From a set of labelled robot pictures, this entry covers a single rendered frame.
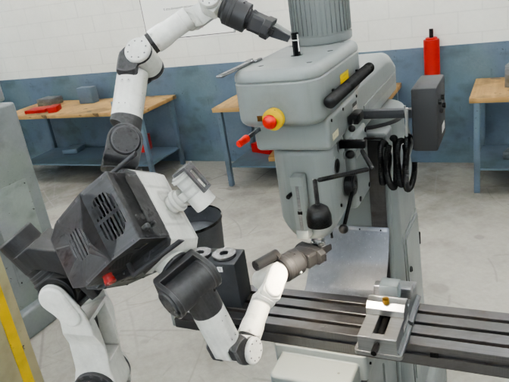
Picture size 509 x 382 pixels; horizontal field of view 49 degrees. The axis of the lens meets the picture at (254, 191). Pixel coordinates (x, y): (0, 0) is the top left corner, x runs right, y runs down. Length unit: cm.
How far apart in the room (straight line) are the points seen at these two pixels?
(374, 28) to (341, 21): 412
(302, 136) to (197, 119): 540
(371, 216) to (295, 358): 63
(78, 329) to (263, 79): 89
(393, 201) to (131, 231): 117
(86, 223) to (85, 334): 41
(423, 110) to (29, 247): 125
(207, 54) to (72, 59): 203
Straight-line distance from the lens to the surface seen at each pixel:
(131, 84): 166
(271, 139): 169
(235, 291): 211
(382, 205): 221
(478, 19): 586
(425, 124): 190
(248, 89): 157
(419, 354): 193
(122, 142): 156
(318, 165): 171
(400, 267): 236
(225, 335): 157
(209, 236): 376
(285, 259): 180
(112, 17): 738
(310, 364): 202
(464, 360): 192
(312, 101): 152
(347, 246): 229
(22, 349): 329
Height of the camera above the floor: 214
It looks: 21 degrees down
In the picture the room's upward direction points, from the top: 9 degrees counter-clockwise
